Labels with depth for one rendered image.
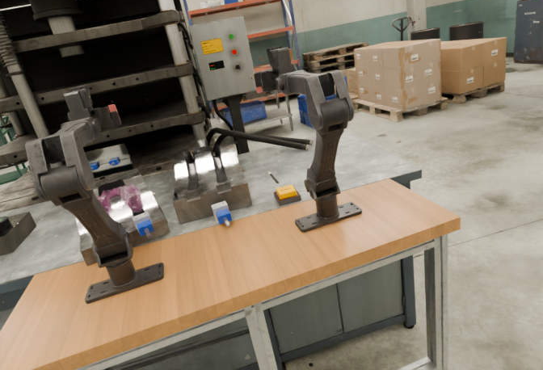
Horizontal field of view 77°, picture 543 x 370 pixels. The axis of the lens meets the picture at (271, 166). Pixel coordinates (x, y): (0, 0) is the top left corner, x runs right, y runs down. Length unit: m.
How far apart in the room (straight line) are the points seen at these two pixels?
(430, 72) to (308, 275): 4.34
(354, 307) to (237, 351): 0.52
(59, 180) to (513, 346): 1.73
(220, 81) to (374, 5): 7.07
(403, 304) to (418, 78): 3.62
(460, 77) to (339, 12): 3.83
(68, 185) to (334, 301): 1.13
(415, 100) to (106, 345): 4.55
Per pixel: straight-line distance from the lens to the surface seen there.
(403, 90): 4.82
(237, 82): 1.99
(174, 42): 1.85
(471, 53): 5.52
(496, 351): 1.82
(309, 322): 1.59
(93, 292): 1.07
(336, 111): 0.82
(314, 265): 0.89
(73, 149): 0.79
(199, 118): 1.86
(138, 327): 0.90
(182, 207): 1.21
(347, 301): 1.58
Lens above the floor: 1.34
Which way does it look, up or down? 20 degrees down
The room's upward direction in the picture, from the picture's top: 11 degrees counter-clockwise
